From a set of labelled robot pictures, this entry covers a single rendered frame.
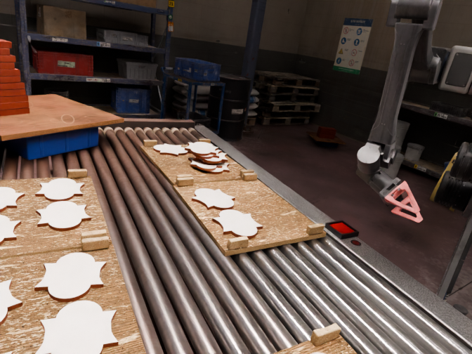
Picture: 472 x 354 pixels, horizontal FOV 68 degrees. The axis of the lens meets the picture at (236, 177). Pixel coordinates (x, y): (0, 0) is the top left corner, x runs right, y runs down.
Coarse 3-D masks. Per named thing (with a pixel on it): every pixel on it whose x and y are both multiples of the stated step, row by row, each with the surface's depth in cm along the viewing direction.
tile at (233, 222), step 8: (224, 216) 104; (232, 216) 104; (240, 216) 105; (248, 216) 106; (224, 224) 99; (232, 224) 100; (240, 224) 101; (248, 224) 101; (256, 224) 102; (224, 232) 96; (232, 232) 97; (240, 232) 96; (248, 232) 97; (256, 232) 99
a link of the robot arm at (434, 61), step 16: (400, 0) 84; (416, 0) 82; (432, 0) 81; (400, 16) 86; (416, 16) 84; (432, 32) 102; (416, 48) 105; (416, 64) 111; (432, 64) 111; (432, 80) 114
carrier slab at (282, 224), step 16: (176, 192) 118; (192, 192) 118; (224, 192) 122; (240, 192) 124; (256, 192) 126; (272, 192) 128; (192, 208) 108; (240, 208) 113; (256, 208) 114; (272, 208) 116; (288, 208) 118; (208, 224) 100; (272, 224) 106; (288, 224) 107; (304, 224) 109; (224, 240) 94; (256, 240) 96; (272, 240) 97; (288, 240) 99; (304, 240) 103
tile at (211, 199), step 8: (200, 192) 116; (208, 192) 117; (216, 192) 118; (192, 200) 112; (200, 200) 111; (208, 200) 112; (216, 200) 113; (224, 200) 113; (232, 200) 117; (208, 208) 108; (216, 208) 109; (224, 208) 109
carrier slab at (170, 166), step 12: (156, 156) 145; (168, 156) 147; (180, 156) 149; (192, 156) 151; (168, 168) 135; (180, 168) 136; (192, 168) 138; (228, 168) 144; (240, 168) 146; (168, 180) 127; (204, 180) 129; (216, 180) 131; (228, 180) 134
